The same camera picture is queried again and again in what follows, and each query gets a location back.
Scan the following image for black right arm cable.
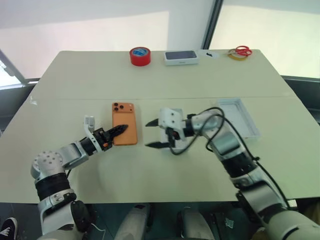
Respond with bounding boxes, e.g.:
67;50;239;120
166;106;292;210

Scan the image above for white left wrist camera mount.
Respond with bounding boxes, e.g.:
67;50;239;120
83;114;104;153

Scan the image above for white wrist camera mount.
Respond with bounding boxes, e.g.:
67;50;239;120
83;114;104;153
158;107;186;141

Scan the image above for grey window rail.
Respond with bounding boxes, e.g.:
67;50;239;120
0;48;41;89

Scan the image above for orange smartphone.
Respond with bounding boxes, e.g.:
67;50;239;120
111;101;139;146

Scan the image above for white card with black mark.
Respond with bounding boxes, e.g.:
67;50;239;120
198;49;220;60

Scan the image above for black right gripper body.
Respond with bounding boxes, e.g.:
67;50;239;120
164;126;181;149

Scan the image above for yellow tape roll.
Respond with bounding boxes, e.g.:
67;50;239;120
227;49;249;62

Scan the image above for red tape roll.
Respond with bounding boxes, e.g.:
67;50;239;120
129;46;152;67

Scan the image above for grey rounded shape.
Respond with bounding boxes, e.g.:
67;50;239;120
116;202;152;240
176;206;215;240

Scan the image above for phone box with printed phone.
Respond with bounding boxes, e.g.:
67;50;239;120
163;50;201;67

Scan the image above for white phone box lid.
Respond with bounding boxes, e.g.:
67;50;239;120
215;97;262;140

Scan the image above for dark window frame post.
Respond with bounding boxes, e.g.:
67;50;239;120
200;0;224;51

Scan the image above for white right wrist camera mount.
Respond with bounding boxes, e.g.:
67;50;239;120
158;107;186;141

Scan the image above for black and white shoe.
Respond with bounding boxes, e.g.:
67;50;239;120
0;217;19;240

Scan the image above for red handled scissors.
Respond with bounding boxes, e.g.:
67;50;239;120
234;45;253;57

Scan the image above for dark window ledge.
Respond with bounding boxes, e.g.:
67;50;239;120
279;74;320;127

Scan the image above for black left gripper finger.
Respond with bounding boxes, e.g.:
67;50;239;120
107;123;130;135
109;126;129;139

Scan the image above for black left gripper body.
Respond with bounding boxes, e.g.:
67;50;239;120
93;127;114;151

